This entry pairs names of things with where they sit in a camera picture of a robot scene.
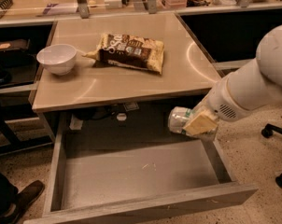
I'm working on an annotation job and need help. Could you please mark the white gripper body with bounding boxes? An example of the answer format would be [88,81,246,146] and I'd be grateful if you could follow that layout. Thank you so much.
[206,76,253,122]

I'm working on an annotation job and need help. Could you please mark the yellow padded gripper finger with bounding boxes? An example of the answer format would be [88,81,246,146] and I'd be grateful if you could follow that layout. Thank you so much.
[192,103,210,118]
[183,109,219,136]

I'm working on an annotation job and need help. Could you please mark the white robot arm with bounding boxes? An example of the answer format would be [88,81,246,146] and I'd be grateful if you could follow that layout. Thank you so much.
[183,25,282,136]

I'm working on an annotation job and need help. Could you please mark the beige counter cabinet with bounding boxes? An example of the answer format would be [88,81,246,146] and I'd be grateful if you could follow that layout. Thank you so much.
[33,13,220,113]

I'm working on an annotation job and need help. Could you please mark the open grey wooden drawer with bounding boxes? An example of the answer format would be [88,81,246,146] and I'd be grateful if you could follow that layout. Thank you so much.
[24,111,257,224]

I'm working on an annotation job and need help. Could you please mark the brown chip bag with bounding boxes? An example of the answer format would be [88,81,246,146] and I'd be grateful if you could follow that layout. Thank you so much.
[85,34,164,75]

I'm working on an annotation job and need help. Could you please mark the black office chair base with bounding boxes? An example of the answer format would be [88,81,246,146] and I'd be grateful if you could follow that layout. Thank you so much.
[261,123,282,189]

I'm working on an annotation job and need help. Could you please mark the white bowl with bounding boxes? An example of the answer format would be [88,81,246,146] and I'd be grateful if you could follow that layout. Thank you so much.
[36,44,77,76]

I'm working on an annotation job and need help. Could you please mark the brown shoe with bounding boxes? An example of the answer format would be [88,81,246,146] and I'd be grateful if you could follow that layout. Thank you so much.
[0,180,45,224]

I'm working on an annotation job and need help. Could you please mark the dark trouser leg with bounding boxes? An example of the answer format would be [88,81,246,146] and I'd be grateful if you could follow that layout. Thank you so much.
[0,173,18,215]

